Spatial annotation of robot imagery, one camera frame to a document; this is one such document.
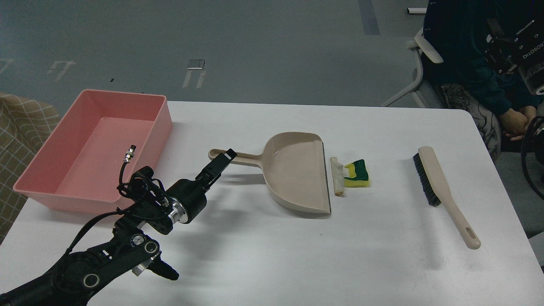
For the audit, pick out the pink plastic bin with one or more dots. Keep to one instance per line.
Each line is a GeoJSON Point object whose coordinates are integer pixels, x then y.
{"type": "Point", "coordinates": [77, 169]}

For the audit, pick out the white office chair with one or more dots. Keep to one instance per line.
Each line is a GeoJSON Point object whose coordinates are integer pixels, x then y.
{"type": "Point", "coordinates": [419, 89]}

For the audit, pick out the yellow green sponge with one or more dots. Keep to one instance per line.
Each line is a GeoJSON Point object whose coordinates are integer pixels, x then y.
{"type": "Point", "coordinates": [358, 175]}

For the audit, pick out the beige plastic dustpan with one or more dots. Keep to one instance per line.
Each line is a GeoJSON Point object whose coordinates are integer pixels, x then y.
{"type": "Point", "coordinates": [294, 169]}

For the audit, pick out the person's clasped hands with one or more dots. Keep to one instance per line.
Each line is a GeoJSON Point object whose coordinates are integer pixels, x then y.
{"type": "Point", "coordinates": [515, 123]}

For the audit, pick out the beige hand brush black bristles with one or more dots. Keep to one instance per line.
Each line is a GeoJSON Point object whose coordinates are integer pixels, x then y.
{"type": "Point", "coordinates": [437, 191]}

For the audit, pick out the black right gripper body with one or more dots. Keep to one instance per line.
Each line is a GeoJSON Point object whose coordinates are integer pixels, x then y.
{"type": "Point", "coordinates": [522, 53]}

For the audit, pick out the beige checkered cloth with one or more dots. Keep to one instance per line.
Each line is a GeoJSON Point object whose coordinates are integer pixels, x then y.
{"type": "Point", "coordinates": [25, 125]}

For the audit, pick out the seated person in teal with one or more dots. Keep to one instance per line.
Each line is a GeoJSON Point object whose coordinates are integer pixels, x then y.
{"type": "Point", "coordinates": [457, 29]}

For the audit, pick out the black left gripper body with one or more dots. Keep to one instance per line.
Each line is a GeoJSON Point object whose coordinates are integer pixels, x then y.
{"type": "Point", "coordinates": [188, 200]}

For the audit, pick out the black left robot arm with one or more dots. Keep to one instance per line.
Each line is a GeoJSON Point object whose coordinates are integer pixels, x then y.
{"type": "Point", "coordinates": [77, 276]}

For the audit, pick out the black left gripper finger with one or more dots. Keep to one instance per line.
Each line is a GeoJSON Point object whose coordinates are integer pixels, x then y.
{"type": "Point", "coordinates": [212, 171]}

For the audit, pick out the grey floor socket plate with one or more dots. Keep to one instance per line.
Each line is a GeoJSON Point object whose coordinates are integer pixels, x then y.
{"type": "Point", "coordinates": [196, 64]}

